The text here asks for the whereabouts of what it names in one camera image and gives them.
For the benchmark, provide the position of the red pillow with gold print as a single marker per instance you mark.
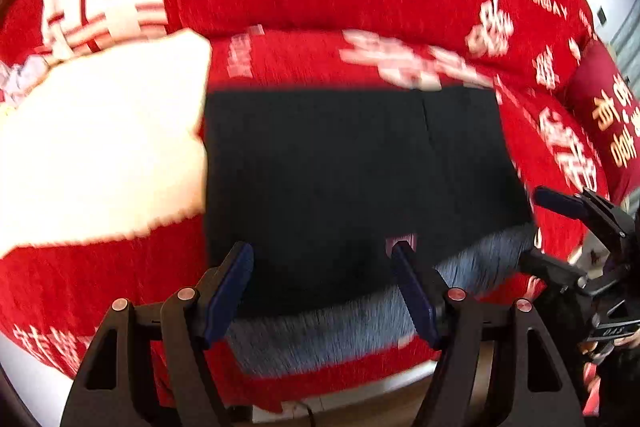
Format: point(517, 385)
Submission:
point(602, 87)

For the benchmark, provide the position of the white cloth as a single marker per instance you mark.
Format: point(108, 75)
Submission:
point(100, 147)

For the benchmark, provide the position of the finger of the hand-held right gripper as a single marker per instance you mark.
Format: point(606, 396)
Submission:
point(556, 201)
point(550, 264)

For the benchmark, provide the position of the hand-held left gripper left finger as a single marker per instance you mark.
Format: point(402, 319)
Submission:
point(230, 292)

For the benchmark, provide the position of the person's right hand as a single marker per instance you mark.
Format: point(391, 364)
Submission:
point(595, 347)

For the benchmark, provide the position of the black pants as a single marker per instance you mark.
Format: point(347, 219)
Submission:
point(350, 182)

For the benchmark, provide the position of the blue patterned mat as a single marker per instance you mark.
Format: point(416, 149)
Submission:
point(325, 337)

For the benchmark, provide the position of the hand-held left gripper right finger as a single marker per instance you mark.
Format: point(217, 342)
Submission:
point(415, 297)

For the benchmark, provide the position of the pale patterned cloth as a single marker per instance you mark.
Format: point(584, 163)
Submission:
point(20, 79)

